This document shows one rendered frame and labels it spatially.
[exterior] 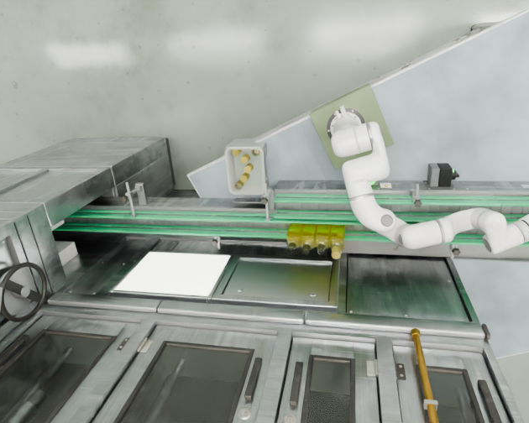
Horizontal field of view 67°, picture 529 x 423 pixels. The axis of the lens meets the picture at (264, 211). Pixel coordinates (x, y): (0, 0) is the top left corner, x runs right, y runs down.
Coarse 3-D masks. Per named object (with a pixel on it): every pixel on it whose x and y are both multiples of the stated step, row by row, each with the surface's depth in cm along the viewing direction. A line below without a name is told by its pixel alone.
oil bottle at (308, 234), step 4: (304, 224) 170; (308, 224) 169; (312, 224) 169; (316, 224) 169; (304, 228) 166; (308, 228) 165; (312, 228) 165; (316, 228) 166; (304, 232) 162; (308, 232) 162; (312, 232) 162; (304, 236) 159; (308, 236) 159; (312, 236) 159; (304, 240) 158; (308, 240) 157; (312, 240) 158; (312, 244) 158; (312, 248) 159
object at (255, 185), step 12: (228, 156) 178; (240, 156) 183; (252, 156) 182; (228, 168) 179; (240, 168) 185; (228, 180) 181; (252, 180) 186; (264, 180) 178; (240, 192) 182; (252, 192) 181
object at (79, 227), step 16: (64, 224) 202; (80, 224) 200; (96, 224) 198; (112, 224) 197; (128, 224) 196; (352, 240) 167; (368, 240) 166; (384, 240) 164; (464, 240) 159; (480, 240) 159
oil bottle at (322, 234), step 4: (320, 224) 167; (324, 224) 167; (328, 224) 167; (320, 228) 164; (324, 228) 163; (328, 228) 163; (316, 232) 161; (320, 232) 160; (324, 232) 160; (328, 232) 160; (316, 236) 158; (320, 236) 157; (324, 236) 157; (328, 236) 157; (316, 240) 157; (320, 240) 156; (324, 240) 156; (328, 240) 157; (316, 244) 158; (328, 244) 157
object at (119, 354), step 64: (128, 256) 192; (320, 256) 179; (384, 256) 177; (64, 320) 151; (128, 320) 147; (192, 320) 143; (256, 320) 140; (320, 320) 135; (384, 320) 133; (448, 320) 134; (0, 384) 123; (64, 384) 121; (128, 384) 119; (192, 384) 118; (256, 384) 116; (320, 384) 115; (384, 384) 111; (448, 384) 112
